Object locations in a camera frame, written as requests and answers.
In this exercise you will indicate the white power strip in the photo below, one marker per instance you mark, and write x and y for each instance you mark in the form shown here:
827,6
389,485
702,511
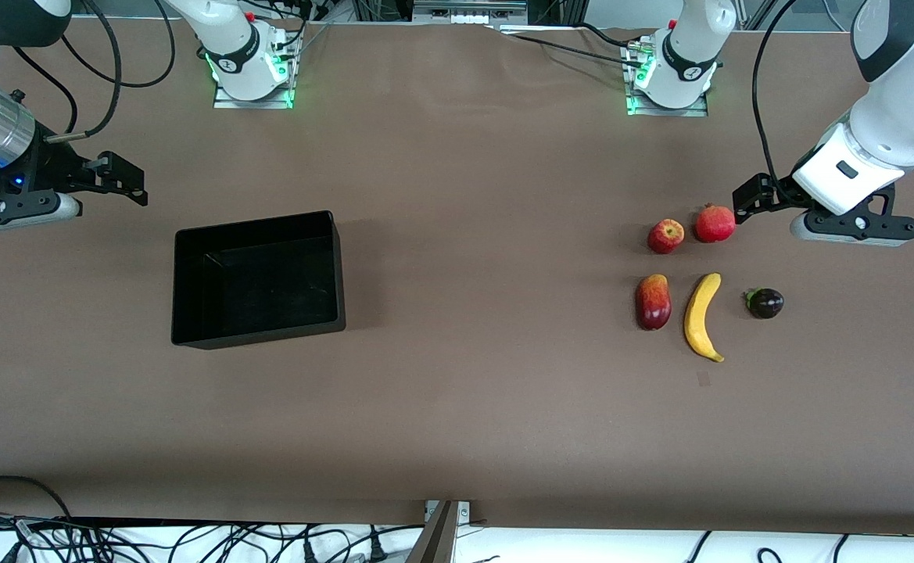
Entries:
468,12

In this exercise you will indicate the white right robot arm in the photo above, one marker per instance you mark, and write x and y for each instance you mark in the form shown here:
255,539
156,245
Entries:
230,47

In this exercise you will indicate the dark purple eggplant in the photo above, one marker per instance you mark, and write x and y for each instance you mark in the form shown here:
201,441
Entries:
766,303

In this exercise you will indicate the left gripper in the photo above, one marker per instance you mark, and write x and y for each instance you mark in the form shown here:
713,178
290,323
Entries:
779,192

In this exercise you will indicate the black plastic box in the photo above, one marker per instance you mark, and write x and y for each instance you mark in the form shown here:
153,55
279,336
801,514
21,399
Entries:
261,281

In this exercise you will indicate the yellow banana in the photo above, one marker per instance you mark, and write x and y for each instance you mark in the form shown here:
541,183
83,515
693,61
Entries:
700,317

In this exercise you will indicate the red pomegranate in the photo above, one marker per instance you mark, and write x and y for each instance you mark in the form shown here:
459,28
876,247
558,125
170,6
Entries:
715,224

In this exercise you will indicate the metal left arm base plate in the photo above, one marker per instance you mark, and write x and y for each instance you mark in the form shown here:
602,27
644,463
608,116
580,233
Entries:
695,111

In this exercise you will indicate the grey metal bracket beam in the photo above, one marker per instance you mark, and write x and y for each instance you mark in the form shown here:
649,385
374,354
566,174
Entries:
441,536

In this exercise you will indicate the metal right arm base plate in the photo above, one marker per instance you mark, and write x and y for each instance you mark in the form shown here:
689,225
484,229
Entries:
226,103

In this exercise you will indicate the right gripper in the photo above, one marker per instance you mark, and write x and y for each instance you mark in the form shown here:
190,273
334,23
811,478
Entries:
56,170

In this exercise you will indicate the red yellow apple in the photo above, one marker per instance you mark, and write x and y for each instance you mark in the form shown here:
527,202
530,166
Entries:
665,236

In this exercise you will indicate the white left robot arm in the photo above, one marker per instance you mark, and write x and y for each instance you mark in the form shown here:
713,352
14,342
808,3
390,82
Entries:
894,117

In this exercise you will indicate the red orange mango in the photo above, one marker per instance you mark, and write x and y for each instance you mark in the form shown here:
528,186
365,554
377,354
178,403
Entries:
654,303

